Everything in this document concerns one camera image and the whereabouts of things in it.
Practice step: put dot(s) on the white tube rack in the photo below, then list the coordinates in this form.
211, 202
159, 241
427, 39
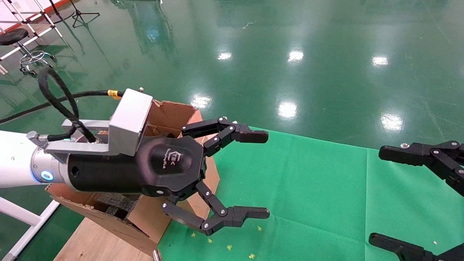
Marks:
21, 17

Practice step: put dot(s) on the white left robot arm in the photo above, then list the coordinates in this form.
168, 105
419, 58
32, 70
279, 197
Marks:
16, 159

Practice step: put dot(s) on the green table cloth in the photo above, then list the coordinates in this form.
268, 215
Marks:
308, 199

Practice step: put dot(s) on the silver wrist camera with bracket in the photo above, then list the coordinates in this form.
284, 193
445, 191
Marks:
130, 116

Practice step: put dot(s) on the white table frame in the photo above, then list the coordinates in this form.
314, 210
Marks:
21, 214

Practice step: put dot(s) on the black round base stand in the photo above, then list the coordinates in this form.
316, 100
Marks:
63, 16

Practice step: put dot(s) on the black foam block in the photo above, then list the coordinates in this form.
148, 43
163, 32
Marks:
116, 203

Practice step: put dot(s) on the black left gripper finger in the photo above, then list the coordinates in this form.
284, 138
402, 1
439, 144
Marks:
250, 136
232, 215

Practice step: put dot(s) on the large open cardboard carton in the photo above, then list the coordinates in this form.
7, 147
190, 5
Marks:
152, 217

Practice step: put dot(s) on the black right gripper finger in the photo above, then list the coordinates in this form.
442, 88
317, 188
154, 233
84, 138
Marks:
409, 154
395, 246

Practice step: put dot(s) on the black round stool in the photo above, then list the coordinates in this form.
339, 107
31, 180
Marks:
12, 36

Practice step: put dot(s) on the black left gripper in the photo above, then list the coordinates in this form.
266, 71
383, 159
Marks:
119, 172

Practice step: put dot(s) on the black tripod stand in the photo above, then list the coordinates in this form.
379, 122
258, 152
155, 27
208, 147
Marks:
78, 14

